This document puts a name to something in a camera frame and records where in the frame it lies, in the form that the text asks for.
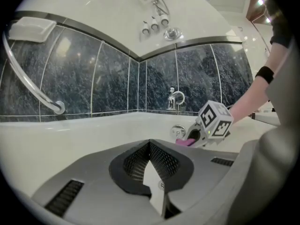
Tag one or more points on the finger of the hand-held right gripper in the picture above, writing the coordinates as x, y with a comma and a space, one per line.
199, 142
193, 126

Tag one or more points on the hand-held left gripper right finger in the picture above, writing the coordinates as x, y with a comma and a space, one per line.
206, 172

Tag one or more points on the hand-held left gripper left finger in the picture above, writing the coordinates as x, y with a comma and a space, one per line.
89, 186

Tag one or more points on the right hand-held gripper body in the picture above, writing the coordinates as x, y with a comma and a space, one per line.
211, 118

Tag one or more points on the purple cleaning cloth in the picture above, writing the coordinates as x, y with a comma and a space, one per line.
185, 142

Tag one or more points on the white bathtub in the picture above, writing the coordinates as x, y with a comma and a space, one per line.
70, 137

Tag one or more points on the person's right forearm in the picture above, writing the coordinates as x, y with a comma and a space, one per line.
248, 102

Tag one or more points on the chrome tub overflow plate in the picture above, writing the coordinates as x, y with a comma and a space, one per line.
178, 131

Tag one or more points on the chrome tub spout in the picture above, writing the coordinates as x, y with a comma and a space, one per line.
173, 97

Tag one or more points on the round tub drain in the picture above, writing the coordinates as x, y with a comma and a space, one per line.
161, 184

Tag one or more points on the person's dark right sleeve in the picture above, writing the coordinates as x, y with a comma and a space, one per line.
281, 34

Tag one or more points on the chrome grab bar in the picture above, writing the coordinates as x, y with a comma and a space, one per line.
23, 78

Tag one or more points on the round ceiling light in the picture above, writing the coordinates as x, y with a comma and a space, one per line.
260, 1

